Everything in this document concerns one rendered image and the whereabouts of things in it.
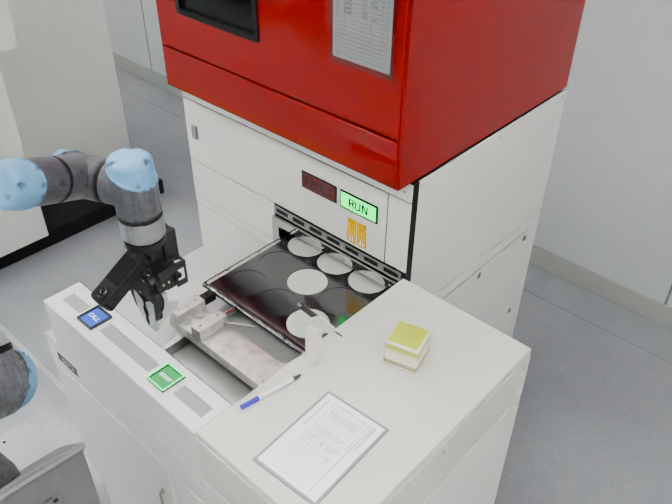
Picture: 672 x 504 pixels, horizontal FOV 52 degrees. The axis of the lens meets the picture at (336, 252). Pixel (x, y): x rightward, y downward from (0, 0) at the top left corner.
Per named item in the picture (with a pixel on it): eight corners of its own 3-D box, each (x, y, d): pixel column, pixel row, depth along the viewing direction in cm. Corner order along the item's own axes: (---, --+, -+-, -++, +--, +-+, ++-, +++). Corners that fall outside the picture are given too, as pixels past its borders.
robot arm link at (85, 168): (25, 148, 111) (83, 161, 108) (72, 145, 121) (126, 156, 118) (23, 197, 112) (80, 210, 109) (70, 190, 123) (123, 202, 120)
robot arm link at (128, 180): (118, 140, 115) (163, 149, 113) (130, 197, 121) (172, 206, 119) (89, 162, 109) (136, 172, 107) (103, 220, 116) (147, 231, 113)
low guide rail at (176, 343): (296, 268, 191) (296, 259, 189) (301, 271, 190) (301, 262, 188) (143, 366, 162) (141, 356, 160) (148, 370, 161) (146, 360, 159)
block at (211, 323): (218, 317, 166) (217, 308, 164) (227, 324, 164) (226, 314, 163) (191, 334, 162) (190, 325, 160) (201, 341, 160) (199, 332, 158)
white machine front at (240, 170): (202, 198, 219) (187, 77, 195) (407, 317, 176) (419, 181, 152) (194, 201, 218) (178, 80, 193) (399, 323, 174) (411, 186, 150)
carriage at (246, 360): (196, 309, 173) (195, 300, 171) (301, 385, 153) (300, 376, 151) (170, 325, 168) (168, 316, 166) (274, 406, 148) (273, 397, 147)
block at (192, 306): (197, 302, 171) (196, 293, 169) (206, 308, 169) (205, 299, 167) (170, 318, 166) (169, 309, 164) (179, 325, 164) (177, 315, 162)
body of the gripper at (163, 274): (190, 285, 128) (181, 231, 121) (151, 308, 123) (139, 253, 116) (164, 267, 132) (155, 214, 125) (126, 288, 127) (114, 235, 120)
